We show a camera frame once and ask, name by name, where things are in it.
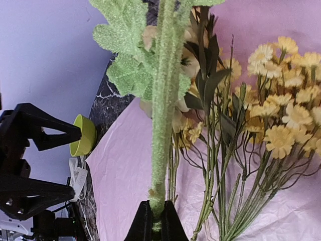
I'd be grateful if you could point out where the lime green bowl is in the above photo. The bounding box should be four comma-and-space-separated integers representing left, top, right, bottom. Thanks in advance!
70, 114, 97, 157

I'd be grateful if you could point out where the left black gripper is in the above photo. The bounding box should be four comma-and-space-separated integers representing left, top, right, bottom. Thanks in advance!
1, 103, 82, 220

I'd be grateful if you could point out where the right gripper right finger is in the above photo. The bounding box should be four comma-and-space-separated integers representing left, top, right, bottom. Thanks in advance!
161, 201, 189, 241

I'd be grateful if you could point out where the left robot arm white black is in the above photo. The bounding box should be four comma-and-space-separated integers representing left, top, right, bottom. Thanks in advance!
1, 103, 82, 240

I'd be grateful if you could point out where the pink purple wrapping paper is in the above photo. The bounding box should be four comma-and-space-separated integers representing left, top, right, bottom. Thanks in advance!
87, 1, 320, 240

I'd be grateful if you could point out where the white ribbon strap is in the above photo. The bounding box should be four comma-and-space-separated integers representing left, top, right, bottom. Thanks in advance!
68, 155, 88, 203

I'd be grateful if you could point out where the yellow daisy flower bunch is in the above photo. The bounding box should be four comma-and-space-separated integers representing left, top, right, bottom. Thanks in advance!
211, 36, 320, 240

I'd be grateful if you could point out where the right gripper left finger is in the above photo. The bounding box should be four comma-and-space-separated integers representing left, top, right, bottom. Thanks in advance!
124, 200, 153, 241

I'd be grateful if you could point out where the yellow fuzzy poppy stem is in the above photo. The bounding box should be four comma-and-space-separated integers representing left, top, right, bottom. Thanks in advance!
91, 1, 218, 219

